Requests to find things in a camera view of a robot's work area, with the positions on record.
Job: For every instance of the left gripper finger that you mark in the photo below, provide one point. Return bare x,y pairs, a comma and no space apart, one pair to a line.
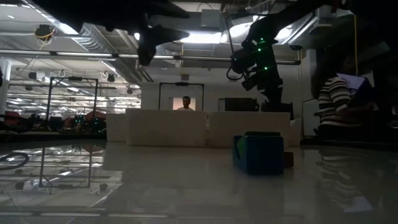
146,53

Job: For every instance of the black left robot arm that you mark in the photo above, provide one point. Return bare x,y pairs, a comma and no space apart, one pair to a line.
102,12

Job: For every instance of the black monitor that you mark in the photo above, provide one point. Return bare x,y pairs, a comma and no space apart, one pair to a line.
241,104

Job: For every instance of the bright ceiling light panel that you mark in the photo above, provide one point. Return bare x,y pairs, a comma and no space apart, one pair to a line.
202,37

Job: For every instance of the person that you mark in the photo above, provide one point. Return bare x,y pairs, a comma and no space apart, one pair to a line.
186,104
335,99

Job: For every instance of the blue wooden cube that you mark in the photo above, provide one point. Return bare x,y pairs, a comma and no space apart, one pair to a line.
258,155

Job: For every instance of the red wooden cube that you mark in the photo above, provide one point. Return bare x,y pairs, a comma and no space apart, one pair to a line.
289,159

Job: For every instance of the grey ceiling box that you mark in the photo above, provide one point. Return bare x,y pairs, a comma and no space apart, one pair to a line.
211,18

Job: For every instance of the long ceiling pipe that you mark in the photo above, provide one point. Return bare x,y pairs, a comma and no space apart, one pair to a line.
77,53

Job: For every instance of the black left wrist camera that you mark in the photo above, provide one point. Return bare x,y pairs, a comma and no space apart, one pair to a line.
171,33

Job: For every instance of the black door frame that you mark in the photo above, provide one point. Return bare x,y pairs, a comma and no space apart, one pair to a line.
182,83

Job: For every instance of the silver ventilation duct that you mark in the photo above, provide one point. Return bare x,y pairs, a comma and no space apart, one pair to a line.
93,34

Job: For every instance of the black robot station frame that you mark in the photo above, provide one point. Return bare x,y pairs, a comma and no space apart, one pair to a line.
74,78

